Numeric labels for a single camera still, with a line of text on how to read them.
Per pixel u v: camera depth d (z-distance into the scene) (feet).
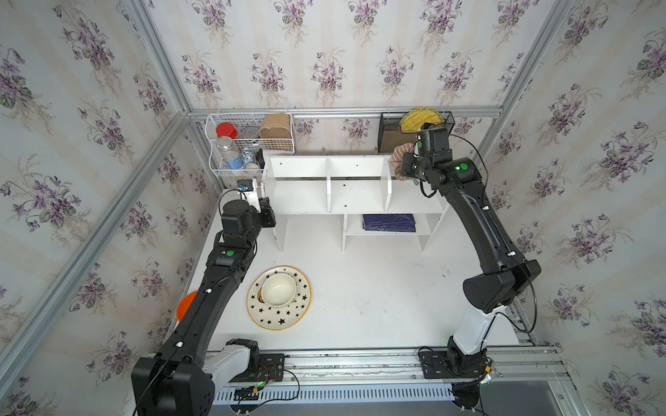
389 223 2.86
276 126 2.89
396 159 2.57
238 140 3.04
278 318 2.68
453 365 2.17
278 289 2.83
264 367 2.37
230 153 2.96
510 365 2.44
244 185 2.05
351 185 2.87
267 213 2.18
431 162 1.82
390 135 3.20
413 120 3.07
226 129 3.00
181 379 1.20
